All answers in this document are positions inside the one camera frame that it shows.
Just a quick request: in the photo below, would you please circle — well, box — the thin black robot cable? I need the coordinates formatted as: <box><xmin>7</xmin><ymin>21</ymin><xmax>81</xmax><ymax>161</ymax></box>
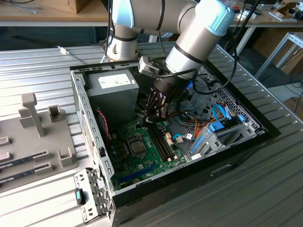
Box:
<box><xmin>100</xmin><ymin>0</ymin><xmax>117</xmax><ymax>63</ymax></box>

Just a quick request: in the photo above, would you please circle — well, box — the black open PC case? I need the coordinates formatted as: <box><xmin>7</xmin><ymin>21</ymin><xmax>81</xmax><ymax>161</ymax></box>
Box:
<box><xmin>70</xmin><ymin>56</ymin><xmax>282</xmax><ymax>227</ymax></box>

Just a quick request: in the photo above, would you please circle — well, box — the blue expansion slot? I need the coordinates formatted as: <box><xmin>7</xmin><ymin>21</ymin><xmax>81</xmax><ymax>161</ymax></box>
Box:
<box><xmin>118</xmin><ymin>164</ymin><xmax>159</xmax><ymax>184</ymax></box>

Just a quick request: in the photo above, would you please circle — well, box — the grey metal optical drive cage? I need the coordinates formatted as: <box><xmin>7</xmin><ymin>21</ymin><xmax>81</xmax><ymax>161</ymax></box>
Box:
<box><xmin>189</xmin><ymin>78</ymin><xmax>210</xmax><ymax>113</ymax></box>

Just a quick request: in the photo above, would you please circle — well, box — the robot signal cable with clip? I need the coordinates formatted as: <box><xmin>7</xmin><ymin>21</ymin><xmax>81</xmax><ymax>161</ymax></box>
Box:
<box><xmin>56</xmin><ymin>45</ymin><xmax>88</xmax><ymax>65</ymax></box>

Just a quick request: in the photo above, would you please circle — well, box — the blue SATA wire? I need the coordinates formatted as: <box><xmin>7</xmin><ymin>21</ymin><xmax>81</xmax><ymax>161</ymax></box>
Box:
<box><xmin>212</xmin><ymin>104</ymin><xmax>227</xmax><ymax>123</ymax></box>
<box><xmin>222</xmin><ymin>104</ymin><xmax>234</xmax><ymax>121</ymax></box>

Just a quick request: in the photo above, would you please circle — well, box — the grey power supply unit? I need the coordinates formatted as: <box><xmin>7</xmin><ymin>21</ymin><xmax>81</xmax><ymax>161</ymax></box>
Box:
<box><xmin>86</xmin><ymin>70</ymin><xmax>140</xmax><ymax>124</ymax></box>

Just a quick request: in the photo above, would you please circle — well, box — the perforated metal drive cage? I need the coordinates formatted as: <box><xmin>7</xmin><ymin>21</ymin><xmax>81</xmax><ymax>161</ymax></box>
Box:
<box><xmin>201</xmin><ymin>80</ymin><xmax>267</xmax><ymax>142</ymax></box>

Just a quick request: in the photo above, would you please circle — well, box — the small white box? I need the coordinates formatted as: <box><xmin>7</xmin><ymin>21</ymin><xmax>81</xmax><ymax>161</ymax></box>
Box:
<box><xmin>237</xmin><ymin>11</ymin><xmax>258</xmax><ymax>20</ymax></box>

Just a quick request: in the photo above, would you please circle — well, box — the metal socket cover frame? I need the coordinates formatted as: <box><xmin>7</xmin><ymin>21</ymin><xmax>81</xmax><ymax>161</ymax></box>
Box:
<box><xmin>126</xmin><ymin>135</ymin><xmax>149</xmax><ymax>159</ymax></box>

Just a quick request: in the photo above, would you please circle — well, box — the hard disk in blue carrier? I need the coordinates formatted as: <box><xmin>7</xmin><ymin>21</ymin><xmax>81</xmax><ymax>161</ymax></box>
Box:
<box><xmin>205</xmin><ymin>115</ymin><xmax>247</xmax><ymax>140</ymax></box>

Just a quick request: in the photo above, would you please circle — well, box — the blue wire with white plug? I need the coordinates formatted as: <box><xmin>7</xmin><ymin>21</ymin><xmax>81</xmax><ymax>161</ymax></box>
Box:
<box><xmin>172</xmin><ymin>133</ymin><xmax>185</xmax><ymax>144</ymax></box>

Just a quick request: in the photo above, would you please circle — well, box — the red black twisted wire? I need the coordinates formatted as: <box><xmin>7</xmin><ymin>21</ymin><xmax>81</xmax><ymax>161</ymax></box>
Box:
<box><xmin>96</xmin><ymin>108</ymin><xmax>112</xmax><ymax>143</ymax></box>

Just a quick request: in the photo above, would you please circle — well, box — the long wooden desk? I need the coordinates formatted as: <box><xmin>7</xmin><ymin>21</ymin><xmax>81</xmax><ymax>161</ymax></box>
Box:
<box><xmin>0</xmin><ymin>0</ymin><xmax>303</xmax><ymax>56</ymax></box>

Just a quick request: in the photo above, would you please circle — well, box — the grey metal disk bay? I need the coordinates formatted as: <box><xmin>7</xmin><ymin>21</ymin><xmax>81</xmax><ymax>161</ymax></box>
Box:
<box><xmin>189</xmin><ymin>127</ymin><xmax>267</xmax><ymax>163</ymax></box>

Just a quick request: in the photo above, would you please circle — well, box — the thick black camera cable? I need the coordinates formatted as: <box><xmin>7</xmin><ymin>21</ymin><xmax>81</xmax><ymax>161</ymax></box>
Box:
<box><xmin>155</xmin><ymin>11</ymin><xmax>239</xmax><ymax>95</ymax></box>

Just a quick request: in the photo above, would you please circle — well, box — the grey parts rack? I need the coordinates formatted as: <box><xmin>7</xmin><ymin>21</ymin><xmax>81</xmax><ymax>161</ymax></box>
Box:
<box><xmin>0</xmin><ymin>92</ymin><xmax>80</xmax><ymax>192</ymax></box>

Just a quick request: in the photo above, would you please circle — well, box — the small square CPU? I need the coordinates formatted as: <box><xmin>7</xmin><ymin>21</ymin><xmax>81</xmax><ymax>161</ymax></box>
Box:
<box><xmin>131</xmin><ymin>141</ymin><xmax>145</xmax><ymax>153</ymax></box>

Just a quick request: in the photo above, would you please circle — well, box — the orange black wire bundle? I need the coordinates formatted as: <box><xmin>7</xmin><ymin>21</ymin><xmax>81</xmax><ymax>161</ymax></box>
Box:
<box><xmin>165</xmin><ymin>110</ymin><xmax>211</xmax><ymax>140</ymax></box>

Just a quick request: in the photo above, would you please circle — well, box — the brown cardboard sheet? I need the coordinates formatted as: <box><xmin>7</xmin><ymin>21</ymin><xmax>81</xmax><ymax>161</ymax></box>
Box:
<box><xmin>252</xmin><ymin>29</ymin><xmax>303</xmax><ymax>76</ymax></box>

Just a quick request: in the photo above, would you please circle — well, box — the dark RAM stick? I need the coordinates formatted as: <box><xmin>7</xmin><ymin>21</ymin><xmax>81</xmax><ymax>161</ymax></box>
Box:
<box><xmin>0</xmin><ymin>156</ymin><xmax>35</xmax><ymax>170</ymax></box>
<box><xmin>0</xmin><ymin>168</ymin><xmax>36</xmax><ymax>184</ymax></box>

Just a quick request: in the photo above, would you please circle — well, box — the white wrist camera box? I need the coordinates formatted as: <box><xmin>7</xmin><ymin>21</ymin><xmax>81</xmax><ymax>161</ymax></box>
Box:
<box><xmin>138</xmin><ymin>56</ymin><xmax>166</xmax><ymax>78</ymax></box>

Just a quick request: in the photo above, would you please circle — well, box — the metal expansion card bracket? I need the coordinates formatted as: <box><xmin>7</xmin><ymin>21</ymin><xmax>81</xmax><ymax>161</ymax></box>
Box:
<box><xmin>73</xmin><ymin>166</ymin><xmax>116</xmax><ymax>224</ymax></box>

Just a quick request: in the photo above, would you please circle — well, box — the CPU socket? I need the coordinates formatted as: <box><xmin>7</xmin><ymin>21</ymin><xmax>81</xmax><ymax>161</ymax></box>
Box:
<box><xmin>126</xmin><ymin>136</ymin><xmax>149</xmax><ymax>158</ymax></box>

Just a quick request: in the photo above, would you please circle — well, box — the black teal bracket latch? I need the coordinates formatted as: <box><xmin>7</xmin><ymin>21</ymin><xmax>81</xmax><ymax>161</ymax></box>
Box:
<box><xmin>75</xmin><ymin>188</ymin><xmax>86</xmax><ymax>206</ymax></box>

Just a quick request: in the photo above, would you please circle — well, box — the aluminium profile frame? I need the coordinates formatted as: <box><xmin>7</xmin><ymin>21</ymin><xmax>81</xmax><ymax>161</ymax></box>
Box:
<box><xmin>254</xmin><ymin>32</ymin><xmax>303</xmax><ymax>81</ymax></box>

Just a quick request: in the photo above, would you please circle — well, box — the black RAM slot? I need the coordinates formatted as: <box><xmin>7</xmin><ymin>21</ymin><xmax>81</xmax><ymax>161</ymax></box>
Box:
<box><xmin>147</xmin><ymin>126</ymin><xmax>169</xmax><ymax>164</ymax></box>
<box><xmin>156</xmin><ymin>124</ymin><xmax>178</xmax><ymax>160</ymax></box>
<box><xmin>153</xmin><ymin>124</ymin><xmax>175</xmax><ymax>161</ymax></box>
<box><xmin>150</xmin><ymin>125</ymin><xmax>172</xmax><ymax>163</ymax></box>

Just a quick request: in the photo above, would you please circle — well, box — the black slanted pole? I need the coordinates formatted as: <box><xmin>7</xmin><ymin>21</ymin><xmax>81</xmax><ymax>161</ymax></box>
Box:
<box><xmin>224</xmin><ymin>0</ymin><xmax>263</xmax><ymax>57</ymax></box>

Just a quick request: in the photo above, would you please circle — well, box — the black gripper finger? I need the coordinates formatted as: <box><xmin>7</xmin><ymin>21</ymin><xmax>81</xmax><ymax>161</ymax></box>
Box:
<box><xmin>153</xmin><ymin>93</ymin><xmax>169</xmax><ymax>121</ymax></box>
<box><xmin>143</xmin><ymin>86</ymin><xmax>159</xmax><ymax>123</ymax></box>

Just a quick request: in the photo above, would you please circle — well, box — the green motherboard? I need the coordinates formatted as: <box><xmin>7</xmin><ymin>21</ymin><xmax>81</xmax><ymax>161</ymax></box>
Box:
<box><xmin>110</xmin><ymin>119</ymin><xmax>190</xmax><ymax>190</ymax></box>

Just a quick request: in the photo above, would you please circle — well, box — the blue plastic rail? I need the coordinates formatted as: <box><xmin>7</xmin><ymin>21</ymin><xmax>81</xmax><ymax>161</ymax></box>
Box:
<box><xmin>190</xmin><ymin>136</ymin><xmax>205</xmax><ymax>156</ymax></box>

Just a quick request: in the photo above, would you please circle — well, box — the open brown cardboard box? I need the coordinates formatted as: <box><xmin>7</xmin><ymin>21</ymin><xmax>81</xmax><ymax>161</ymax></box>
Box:
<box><xmin>276</xmin><ymin>1</ymin><xmax>303</xmax><ymax>20</ymax></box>

